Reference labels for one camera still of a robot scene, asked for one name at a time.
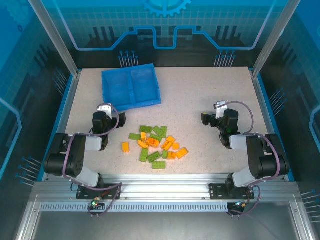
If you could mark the grey metal panel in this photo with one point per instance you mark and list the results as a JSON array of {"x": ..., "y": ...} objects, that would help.
[{"x": 162, "y": 225}]

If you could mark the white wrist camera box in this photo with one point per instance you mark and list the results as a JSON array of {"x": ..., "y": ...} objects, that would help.
[
  {"x": 220, "y": 106},
  {"x": 105, "y": 108}
]

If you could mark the small green lego brick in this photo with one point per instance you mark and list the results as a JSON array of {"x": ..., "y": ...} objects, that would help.
[{"x": 165, "y": 154}]

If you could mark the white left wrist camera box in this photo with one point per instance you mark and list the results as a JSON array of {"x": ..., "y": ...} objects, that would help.
[{"x": 105, "y": 108}]

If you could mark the aluminium side rail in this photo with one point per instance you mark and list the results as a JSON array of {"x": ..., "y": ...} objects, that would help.
[
  {"x": 69, "y": 100},
  {"x": 261, "y": 100}
]

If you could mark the aluminium frame post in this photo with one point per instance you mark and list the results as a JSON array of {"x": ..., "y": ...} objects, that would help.
[
  {"x": 274, "y": 37},
  {"x": 56, "y": 37}
]

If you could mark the wide aluminium mounting rail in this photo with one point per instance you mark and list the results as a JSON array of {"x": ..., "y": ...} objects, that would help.
[{"x": 165, "y": 185}]

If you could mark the orange arched lego brick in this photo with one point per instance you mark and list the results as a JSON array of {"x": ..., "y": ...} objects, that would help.
[{"x": 142, "y": 143}]

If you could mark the small orange lego brick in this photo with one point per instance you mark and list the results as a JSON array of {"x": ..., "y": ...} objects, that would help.
[{"x": 176, "y": 146}]

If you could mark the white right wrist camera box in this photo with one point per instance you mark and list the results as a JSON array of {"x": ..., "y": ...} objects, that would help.
[{"x": 220, "y": 106}]

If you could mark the small lit circuit board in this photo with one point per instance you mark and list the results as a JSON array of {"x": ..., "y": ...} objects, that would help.
[
  {"x": 241, "y": 205},
  {"x": 95, "y": 203}
]

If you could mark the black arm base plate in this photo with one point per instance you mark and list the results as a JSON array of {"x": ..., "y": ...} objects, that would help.
[
  {"x": 82, "y": 194},
  {"x": 216, "y": 191}
]

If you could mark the blue two-compartment plastic bin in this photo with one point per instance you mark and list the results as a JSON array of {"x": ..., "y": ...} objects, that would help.
[{"x": 120, "y": 85}]

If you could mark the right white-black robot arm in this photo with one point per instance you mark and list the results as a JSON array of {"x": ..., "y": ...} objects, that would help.
[{"x": 257, "y": 155}]

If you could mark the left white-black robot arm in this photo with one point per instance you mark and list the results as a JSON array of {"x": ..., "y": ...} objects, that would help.
[{"x": 75, "y": 160}]

